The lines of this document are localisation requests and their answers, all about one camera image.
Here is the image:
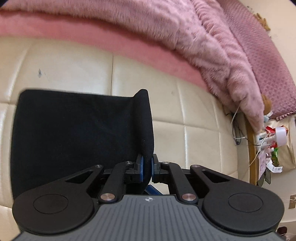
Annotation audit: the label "plush toy on headboard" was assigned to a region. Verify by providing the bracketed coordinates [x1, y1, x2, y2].
[253, 13, 271, 32]

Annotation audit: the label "brown teddy bear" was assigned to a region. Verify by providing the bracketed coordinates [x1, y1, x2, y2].
[261, 94, 272, 115]

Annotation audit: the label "purple quilted headboard cover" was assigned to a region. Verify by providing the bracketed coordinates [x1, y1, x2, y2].
[218, 1, 295, 121]

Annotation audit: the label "white bottle with red label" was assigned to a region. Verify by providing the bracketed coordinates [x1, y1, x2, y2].
[265, 126, 288, 148]

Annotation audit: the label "black pants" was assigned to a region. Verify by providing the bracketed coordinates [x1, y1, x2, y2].
[10, 89, 154, 197]

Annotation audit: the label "white charging cable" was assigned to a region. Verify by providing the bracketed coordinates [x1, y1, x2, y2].
[231, 105, 269, 167]

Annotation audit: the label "fluffy pink blanket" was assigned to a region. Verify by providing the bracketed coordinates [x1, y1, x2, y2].
[4, 1, 264, 132]

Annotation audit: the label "pink bed sheet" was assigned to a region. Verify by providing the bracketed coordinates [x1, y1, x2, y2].
[1, 11, 208, 90]

